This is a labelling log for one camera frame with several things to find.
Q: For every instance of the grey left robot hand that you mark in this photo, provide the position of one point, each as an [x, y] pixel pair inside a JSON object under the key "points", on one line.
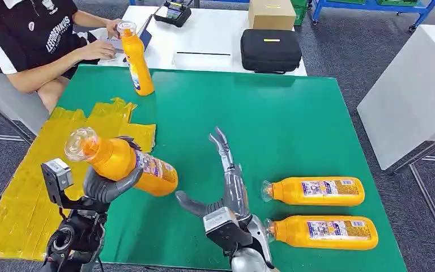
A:
{"points": [[105, 189]]}

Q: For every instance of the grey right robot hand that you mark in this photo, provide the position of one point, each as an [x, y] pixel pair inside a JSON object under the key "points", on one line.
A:
{"points": [[236, 191]]}

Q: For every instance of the orange drink bottle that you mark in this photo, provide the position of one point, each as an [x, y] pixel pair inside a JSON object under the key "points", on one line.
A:
{"points": [[315, 191], [138, 64], [127, 161], [326, 232]]}

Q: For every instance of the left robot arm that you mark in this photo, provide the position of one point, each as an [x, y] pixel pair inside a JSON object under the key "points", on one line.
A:
{"points": [[75, 236]]}

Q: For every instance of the green mat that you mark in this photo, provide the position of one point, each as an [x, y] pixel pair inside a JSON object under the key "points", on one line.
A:
{"points": [[258, 120]]}

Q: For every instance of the yellow sheet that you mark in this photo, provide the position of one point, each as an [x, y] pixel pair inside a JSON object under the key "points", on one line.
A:
{"points": [[26, 210]]}

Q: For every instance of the thin black strip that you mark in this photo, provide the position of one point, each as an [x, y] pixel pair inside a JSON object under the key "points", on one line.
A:
{"points": [[202, 53]]}

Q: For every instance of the black zip case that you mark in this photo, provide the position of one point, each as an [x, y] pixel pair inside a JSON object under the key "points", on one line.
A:
{"points": [[270, 50]]}

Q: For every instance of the white desk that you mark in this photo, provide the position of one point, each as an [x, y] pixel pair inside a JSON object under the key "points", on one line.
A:
{"points": [[210, 37]]}

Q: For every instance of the tablet with blue cover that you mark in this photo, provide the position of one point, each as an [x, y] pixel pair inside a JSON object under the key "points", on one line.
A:
{"points": [[147, 35]]}

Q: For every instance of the person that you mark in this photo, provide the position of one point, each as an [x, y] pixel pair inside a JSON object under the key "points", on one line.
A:
{"points": [[18, 34]]}

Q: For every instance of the cardboard box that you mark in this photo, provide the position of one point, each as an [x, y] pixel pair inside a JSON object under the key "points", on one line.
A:
{"points": [[272, 15]]}

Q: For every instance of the black handheld controller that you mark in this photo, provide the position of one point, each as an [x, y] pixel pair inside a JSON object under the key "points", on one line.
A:
{"points": [[172, 13]]}

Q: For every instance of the green crate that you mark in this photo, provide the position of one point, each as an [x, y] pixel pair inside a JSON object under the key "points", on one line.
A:
{"points": [[299, 11]]}

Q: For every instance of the blue metal rack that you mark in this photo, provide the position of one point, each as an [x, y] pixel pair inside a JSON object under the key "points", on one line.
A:
{"points": [[371, 4]]}

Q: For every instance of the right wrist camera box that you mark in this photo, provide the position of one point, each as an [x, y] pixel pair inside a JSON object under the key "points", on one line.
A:
{"points": [[225, 227]]}

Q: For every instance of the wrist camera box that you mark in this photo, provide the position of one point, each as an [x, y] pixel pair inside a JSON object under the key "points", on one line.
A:
{"points": [[56, 176], [225, 227]]}

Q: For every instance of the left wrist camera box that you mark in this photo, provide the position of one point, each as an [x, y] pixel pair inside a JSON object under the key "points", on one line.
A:
{"points": [[56, 176]]}

